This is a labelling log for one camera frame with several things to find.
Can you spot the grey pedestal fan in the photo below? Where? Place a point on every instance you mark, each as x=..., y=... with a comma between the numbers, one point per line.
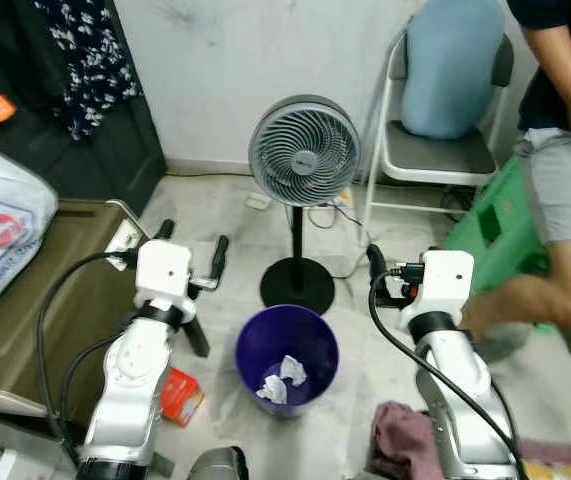
x=305, y=150

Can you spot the navy white floral garment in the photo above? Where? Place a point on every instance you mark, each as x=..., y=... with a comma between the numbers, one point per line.
x=90, y=60

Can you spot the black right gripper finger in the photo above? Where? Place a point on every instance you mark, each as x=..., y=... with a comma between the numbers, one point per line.
x=376, y=263

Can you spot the red white small box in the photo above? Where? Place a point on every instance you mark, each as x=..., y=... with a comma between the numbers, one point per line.
x=180, y=395

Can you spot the brown folding table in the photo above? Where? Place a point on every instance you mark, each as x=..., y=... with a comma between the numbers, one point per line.
x=5, y=360

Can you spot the black cabinet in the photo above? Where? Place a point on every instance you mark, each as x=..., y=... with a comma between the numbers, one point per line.
x=125, y=160

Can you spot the grey left robot leg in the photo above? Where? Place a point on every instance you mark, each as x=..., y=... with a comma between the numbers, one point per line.
x=220, y=465

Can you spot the white printed plastic bag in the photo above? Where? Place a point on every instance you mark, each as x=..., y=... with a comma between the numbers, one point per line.
x=0, y=230

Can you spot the crumpled white paper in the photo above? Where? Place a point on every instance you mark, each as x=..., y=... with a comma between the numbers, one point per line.
x=270, y=390
x=293, y=370

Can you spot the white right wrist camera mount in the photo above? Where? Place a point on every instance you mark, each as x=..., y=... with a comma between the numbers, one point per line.
x=443, y=285

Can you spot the person in grey shorts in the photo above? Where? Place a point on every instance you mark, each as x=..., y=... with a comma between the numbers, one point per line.
x=565, y=190

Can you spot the white power strip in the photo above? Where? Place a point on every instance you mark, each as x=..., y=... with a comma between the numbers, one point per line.
x=257, y=201
x=340, y=200

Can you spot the green plastic stool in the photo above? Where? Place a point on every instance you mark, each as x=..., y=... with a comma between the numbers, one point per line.
x=500, y=225

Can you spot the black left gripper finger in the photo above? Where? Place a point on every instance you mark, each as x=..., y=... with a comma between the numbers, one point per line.
x=165, y=231
x=219, y=258

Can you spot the purple waste bin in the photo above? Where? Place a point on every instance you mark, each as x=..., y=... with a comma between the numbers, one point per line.
x=255, y=340

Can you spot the white grey folding chair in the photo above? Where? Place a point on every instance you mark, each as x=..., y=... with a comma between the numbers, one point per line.
x=435, y=155

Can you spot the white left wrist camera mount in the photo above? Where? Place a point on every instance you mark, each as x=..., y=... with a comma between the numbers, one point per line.
x=163, y=272

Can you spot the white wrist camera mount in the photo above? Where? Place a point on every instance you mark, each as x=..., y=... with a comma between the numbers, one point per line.
x=163, y=272
x=443, y=285

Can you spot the blue cushion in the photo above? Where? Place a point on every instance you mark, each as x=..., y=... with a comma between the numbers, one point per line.
x=453, y=70

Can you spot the person's right forearm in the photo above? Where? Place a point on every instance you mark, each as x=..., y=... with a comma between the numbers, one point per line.
x=555, y=60

